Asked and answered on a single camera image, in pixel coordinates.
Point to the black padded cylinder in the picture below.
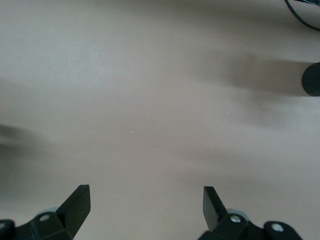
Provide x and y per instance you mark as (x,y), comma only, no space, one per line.
(312,80)

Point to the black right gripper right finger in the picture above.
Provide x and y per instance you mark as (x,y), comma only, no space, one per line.
(212,212)

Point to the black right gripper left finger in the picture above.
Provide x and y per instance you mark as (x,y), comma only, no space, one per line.
(72,215)

